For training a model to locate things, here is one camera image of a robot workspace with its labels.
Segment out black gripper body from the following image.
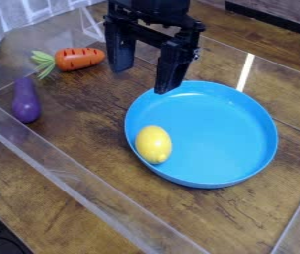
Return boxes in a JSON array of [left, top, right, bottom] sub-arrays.
[[105, 0, 205, 41]]

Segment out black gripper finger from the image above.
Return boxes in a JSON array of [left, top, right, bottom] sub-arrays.
[[105, 23, 136, 73], [155, 41, 199, 94]]

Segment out yellow toy lemon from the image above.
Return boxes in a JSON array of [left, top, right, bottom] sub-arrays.
[[136, 125, 173, 164]]

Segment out blue round tray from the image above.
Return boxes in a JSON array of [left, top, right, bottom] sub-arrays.
[[125, 80, 279, 189]]

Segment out orange toy carrot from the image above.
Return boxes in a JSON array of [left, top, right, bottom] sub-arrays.
[[31, 48, 106, 79]]

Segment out grey patterned curtain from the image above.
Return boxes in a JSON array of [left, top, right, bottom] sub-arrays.
[[0, 0, 105, 44]]

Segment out purple toy eggplant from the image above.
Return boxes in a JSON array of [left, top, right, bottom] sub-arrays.
[[13, 77, 42, 123]]

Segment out clear acrylic corner bracket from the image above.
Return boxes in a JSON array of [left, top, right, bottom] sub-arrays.
[[80, 7, 105, 42]]

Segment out clear acrylic enclosure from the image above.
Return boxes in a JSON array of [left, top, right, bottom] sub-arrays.
[[0, 2, 300, 254]]

